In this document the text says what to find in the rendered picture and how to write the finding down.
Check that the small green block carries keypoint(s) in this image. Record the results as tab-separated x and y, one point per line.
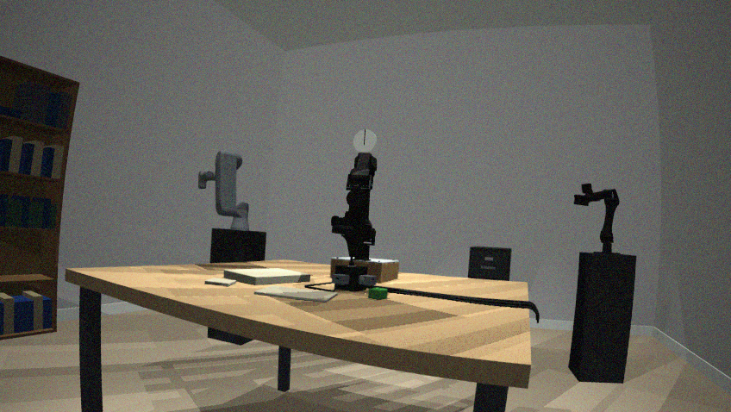
378	293

